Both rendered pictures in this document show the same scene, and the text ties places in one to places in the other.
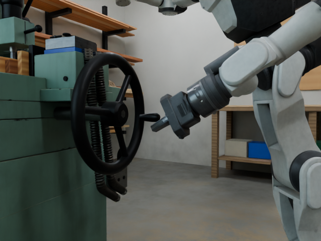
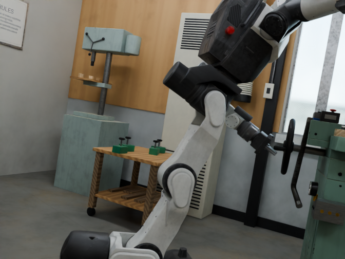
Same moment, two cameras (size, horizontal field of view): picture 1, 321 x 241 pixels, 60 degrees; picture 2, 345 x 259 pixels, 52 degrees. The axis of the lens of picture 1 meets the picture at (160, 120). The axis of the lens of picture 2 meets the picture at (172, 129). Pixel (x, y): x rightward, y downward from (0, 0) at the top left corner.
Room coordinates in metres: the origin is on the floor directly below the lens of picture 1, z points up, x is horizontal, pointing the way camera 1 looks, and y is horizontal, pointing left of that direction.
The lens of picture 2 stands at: (2.40, -0.70, 0.89)
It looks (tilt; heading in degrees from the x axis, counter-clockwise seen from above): 3 degrees down; 173
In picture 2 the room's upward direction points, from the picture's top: 9 degrees clockwise
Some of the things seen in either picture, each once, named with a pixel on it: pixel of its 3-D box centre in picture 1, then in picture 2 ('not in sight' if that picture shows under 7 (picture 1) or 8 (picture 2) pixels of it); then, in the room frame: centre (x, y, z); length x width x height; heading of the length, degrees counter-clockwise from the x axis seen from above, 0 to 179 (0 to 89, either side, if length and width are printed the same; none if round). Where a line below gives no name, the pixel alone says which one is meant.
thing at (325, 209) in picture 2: (107, 176); (327, 210); (0.99, 0.19, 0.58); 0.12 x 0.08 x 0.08; 67
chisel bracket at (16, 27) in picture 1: (8, 38); not in sight; (0.81, 0.44, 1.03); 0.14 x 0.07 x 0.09; 67
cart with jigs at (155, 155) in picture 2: not in sight; (142, 178); (-0.44, -0.53, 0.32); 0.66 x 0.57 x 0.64; 147
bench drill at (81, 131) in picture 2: not in sight; (101, 110); (-1.17, -0.99, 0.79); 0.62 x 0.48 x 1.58; 59
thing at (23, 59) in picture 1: (43, 69); not in sight; (0.81, 0.34, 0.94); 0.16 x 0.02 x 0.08; 157
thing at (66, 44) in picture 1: (75, 47); (325, 116); (0.76, 0.23, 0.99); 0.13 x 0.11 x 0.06; 157
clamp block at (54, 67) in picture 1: (73, 74); (323, 131); (0.75, 0.23, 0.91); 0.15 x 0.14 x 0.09; 157
